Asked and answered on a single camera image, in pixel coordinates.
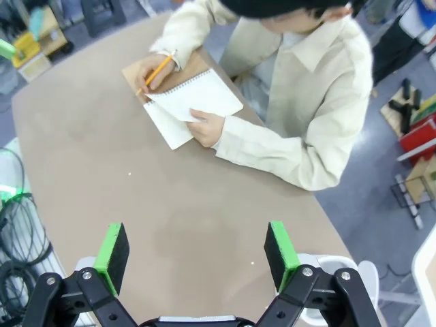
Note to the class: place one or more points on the wooden board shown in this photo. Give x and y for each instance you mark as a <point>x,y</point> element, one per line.
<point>422,177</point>

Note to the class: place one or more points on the person's left forearm cream sleeve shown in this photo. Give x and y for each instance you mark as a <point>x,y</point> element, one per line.
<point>265,153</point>

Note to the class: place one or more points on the person's left hand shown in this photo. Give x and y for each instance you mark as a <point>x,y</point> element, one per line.
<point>209,129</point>

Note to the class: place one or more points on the person's right hand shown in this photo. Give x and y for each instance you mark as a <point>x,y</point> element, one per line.
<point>153,68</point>

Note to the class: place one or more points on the dark gray stool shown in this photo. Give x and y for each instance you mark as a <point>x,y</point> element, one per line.
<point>102,17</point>

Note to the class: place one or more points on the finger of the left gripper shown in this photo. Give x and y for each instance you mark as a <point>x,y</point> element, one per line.
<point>7,47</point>

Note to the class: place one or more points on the person's torso cream jacket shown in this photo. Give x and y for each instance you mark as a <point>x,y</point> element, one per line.
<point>306,85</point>

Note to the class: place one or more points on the white power strip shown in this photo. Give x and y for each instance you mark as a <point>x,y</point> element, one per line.
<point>410,204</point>

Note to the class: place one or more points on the white lidded trash bin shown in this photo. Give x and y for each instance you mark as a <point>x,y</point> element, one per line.
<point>369,282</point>

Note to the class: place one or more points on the black blocks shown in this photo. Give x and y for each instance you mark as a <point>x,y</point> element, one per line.
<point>405,109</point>

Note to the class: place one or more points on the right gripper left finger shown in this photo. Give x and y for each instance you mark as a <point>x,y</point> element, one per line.
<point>112,259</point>

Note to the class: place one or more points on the yellow bag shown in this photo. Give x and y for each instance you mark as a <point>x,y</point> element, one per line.
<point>425,109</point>

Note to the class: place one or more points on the yellow pencil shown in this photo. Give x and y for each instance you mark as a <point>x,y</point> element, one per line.
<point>158,69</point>

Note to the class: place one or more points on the person's right forearm cream sleeve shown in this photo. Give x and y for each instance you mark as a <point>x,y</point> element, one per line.
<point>184,34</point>

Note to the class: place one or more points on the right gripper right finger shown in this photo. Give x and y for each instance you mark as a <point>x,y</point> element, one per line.
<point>281,255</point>

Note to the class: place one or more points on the yellow crate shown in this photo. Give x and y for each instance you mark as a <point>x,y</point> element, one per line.
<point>27,47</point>

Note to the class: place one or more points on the spiral notebook brown cover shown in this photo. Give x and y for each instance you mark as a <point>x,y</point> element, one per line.
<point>211,92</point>

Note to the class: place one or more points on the person's head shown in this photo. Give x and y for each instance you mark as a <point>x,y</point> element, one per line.
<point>306,20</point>

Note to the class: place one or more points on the wooden cart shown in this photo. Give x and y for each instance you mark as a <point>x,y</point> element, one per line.
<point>51,27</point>

